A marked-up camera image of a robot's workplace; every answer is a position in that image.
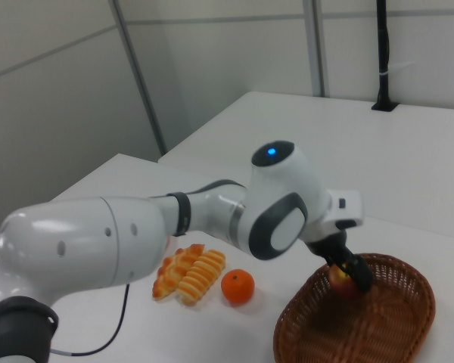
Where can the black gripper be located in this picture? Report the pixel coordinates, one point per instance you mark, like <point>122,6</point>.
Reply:
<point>329,244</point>

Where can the red toy apple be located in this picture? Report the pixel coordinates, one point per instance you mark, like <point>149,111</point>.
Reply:
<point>344,285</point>

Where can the toy orange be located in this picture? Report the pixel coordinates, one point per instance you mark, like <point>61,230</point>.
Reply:
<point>237,287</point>

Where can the striped toy bread roll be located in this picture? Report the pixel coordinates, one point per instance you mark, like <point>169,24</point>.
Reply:
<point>202,274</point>

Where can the braided toy bread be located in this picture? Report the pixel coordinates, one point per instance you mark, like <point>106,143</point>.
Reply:
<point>172,270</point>

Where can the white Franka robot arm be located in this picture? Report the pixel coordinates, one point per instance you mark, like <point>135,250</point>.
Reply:
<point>79,242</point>

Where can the brown woven basket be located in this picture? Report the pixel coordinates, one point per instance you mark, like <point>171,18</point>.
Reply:
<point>363,332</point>

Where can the white side table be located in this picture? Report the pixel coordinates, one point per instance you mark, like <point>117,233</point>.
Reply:
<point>325,125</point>

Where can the black pole with base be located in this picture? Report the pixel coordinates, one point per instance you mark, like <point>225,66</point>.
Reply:
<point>382,45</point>

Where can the grey partition post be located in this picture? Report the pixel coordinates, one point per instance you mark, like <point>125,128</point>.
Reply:
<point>316,45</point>
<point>140,75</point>

